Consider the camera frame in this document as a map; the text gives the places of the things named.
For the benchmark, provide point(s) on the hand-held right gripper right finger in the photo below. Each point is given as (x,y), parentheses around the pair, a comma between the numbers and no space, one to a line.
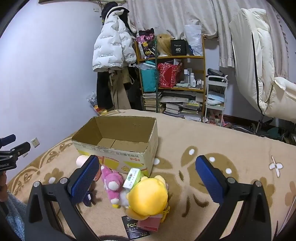
(209,178)

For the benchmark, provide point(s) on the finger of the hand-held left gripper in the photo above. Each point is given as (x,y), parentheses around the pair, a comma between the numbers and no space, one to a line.
(8,139)
(20,148)

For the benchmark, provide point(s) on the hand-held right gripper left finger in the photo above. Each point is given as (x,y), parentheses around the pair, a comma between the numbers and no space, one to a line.
(85,178)

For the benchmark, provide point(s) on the pale pink soft toy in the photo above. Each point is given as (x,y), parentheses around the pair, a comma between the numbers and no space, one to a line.
(82,160)

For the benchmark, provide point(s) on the pink plush toy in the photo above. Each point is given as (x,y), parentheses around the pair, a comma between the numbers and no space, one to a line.
(111,178)

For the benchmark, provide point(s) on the white fluffy plush toy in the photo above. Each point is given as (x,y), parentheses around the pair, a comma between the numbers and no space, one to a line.
(124,199)

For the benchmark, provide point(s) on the green tissue packet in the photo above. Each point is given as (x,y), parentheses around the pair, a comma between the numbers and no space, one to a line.
(133,178)

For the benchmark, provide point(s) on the cardboard box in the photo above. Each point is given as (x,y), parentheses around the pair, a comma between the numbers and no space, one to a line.
(129,158)

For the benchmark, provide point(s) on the yellow plush toy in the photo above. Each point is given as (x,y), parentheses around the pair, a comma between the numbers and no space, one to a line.
(148,197)

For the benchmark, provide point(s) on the black tissue packet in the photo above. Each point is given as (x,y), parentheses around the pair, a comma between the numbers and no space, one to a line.
(131,228)

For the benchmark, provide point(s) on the pink packet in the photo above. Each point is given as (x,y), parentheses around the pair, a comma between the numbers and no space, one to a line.
(148,225)

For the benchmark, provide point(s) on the light blue soft pack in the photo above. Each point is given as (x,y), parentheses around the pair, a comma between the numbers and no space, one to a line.
(215,99)

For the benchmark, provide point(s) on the dark blue small object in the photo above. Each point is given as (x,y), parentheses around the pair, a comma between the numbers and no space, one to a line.
(87,199)

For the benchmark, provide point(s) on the beige flower print blanket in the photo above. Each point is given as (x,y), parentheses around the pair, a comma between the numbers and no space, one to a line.
(208,139)

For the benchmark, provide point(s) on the pink item in trolley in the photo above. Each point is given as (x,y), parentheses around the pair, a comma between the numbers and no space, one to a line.
(215,114)

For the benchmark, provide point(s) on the white fleece garment dark trim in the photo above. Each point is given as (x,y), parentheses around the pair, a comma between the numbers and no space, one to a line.
(111,238)

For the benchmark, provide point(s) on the large pile of books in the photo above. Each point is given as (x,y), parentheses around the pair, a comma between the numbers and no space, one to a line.
(182,106)

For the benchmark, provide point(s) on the clear bag of small items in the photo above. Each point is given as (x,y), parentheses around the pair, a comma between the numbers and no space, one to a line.
(93,102)

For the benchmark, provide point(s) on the dark green floor item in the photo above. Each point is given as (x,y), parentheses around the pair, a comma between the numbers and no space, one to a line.
(275,134)

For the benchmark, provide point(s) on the beige trench coat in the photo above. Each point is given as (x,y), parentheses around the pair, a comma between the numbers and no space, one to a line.
(119,92)

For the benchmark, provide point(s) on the light green folded cloth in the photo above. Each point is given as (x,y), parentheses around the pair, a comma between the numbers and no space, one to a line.
(183,85)

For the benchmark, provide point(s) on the small stack of books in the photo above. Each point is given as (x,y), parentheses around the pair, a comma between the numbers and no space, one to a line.
(150,102)

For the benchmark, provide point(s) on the dark hanging garment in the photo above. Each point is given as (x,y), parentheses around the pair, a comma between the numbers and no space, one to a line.
(134,92)

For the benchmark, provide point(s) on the white trolley cart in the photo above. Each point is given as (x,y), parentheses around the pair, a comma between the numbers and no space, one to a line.
(214,78)

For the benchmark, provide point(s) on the group of cosmetic bottles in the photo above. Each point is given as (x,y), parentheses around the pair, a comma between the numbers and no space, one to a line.
(192,78)

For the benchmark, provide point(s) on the black bag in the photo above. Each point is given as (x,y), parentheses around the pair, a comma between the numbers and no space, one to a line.
(215,72)

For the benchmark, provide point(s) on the red patterned bag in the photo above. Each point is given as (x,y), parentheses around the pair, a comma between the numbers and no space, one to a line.
(168,74)

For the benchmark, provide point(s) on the teal bag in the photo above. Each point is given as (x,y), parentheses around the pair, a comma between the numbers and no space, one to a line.
(149,78)

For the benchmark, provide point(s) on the wooden shelf unit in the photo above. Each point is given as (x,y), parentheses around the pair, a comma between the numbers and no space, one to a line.
(180,56)

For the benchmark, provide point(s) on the cream folding lounge chair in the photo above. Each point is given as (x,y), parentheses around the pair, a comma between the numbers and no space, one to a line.
(247,58)

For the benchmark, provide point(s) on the white puffer jacket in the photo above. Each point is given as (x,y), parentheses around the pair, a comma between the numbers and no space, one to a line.
(108,46)

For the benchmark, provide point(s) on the black box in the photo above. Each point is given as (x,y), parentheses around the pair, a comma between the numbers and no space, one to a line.
(178,47)

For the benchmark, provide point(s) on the white plastic bag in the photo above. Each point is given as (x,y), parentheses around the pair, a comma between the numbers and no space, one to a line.
(194,39)

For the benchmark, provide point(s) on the blonde wig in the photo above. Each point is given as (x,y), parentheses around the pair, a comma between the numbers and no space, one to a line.
(164,45)

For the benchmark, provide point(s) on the colourful cartoon bag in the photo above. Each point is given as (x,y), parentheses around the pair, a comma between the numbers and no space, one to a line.
(146,44)

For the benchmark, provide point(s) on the pale patterned curtain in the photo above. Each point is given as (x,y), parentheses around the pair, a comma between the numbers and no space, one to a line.
(173,16)

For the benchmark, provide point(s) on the white wall socket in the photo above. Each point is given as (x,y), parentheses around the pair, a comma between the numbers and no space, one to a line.
(35,142)

